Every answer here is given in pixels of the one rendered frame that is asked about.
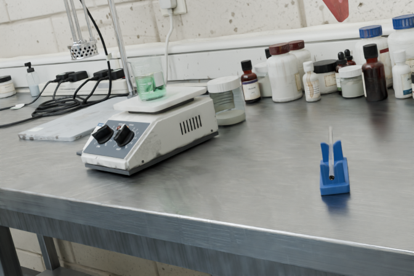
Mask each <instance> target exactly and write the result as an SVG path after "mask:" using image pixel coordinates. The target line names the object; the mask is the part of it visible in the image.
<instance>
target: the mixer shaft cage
mask: <svg viewBox="0 0 414 276"><path fill-rule="evenodd" d="M63 1H64V5H65V9H66V12H67V17H68V21H69V24H70V29H71V33H72V37H73V41H74V42H73V44H69V45H67V49H69V50H70V55H71V60H81V59H86V58H89V57H93V56H96V55H99V52H98V50H97V45H96V44H97V40H96V39H95V38H94V37H93V34H92V30H91V25H90V21H89V17H88V14H87V9H86V4H85V1H84V0H81V2H82V5H83V10H84V14H85V18H86V23H87V27H88V30H89V36H90V38H89V40H86V39H83V37H82V34H81V30H80V27H79V22H78V17H77V14H76V9H75V5H74V2H73V0H70V5H71V9H72V13H73V17H74V20H75V25H76V29H77V32H78V37H79V40H78V39H77V36H76V31H75V27H74V24H73V19H72V16H71V12H70V7H69V4H68V0H63Z"/></svg>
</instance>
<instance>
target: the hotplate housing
mask: <svg viewBox="0 0 414 276"><path fill-rule="evenodd" d="M108 120H118V121H135V122H144V123H150V125H149V126H148V128H147V129H146V130H145V132H144V133H143V134H142V135H141V137H140V138H139V140H138V141H137V142H136V144H135V145H134V146H133V148H132V149H131V150H130V152H129V153H128V154H127V155H126V157H125V158H124V159H121V158H113V157H108V156H100V155H93V154H88V153H82V156H81V159H82V161H83V163H85V164H84V165H85V167H86V168H92V169H98V170H103V171H108V172H113V173H119V174H125V175H129V176H130V175H131V174H134V173H136V172H138V171H140V170H142V169H145V168H147V167H149V166H151V165H153V164H155V163H158V162H160V161H162V160H165V159H167V158H169V157H171V156H173V155H175V154H177V153H180V152H182V151H184V150H187V149H188V148H190V147H193V146H195V145H197V144H199V143H202V142H204V141H206V140H208V139H210V138H212V137H214V136H217V135H219V133H218V131H217V130H218V125H217V119H216V113H215V109H214V104H213V100H212V99H211V98H210V97H194V98H191V99H189V100H186V101H184V102H181V103H178V104H176V105H173V106H171V107H168V108H165V109H163V110H160V111H158V112H135V111H123V112H121V113H117V114H115V115H112V117H111V118H109V119H108ZM108 120H107V121H108ZM107 121H106V122H107ZM106 122H105V123H106ZM103 126H104V125H103ZM91 141H92V140H91ZM86 147H87V146H86ZM84 150H85V149H84Z"/></svg>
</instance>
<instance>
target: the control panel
mask: <svg viewBox="0 0 414 276"><path fill-rule="evenodd" d="M106 124H107V125H108V126H109V127H110V128H111V129H113V131H114V133H113V135H112V137H111V139H110V140H108V141H107V142H106V143H104V144H98V143H97V141H96V140H95V139H94V138H93V139H92V141H91V142H90V143H89V145H88V146H87V147H86V148H85V150H84V151H83V153H88V154H93V155H100V156H108V157H113V158H121V159H124V158H125V157H126V155H127V154H128V153H129V152H130V150H131V149H132V148H133V146H134V145H135V144H136V142H137V141H138V140H139V138H140V137H141V135H142V134H143V133H144V132H145V130H146V129H147V128H148V126H149V125H150V123H144V122H135V121H118V120H108V121H107V122H106V123H105V124H104V126H105V125H106ZM123 124H126V125H127V127H128V128H129V129H130V130H131V131H133V132H134V137H133V139H132V141H130V143H128V144H127V145H125V146H123V147H119V146H118V145H117V143H116V142H115V141H114V139H113V138H114V137H115V135H116V133H117V132H118V131H119V130H120V129H117V127H118V126H121V127H122V125H123Z"/></svg>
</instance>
